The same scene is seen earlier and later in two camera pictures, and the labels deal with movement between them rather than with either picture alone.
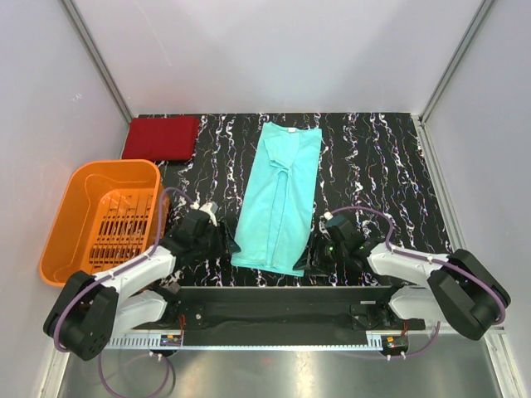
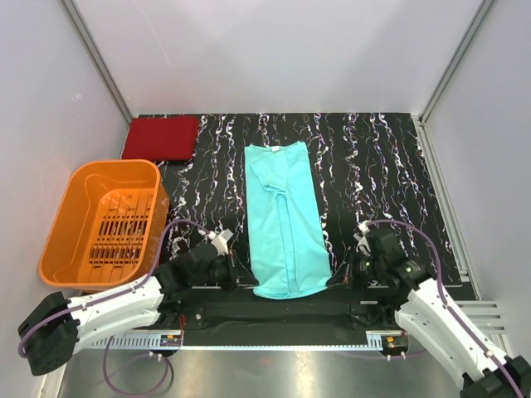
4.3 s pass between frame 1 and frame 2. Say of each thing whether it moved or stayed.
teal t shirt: moved
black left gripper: moved
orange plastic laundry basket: stayed
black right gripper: moved
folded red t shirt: stayed
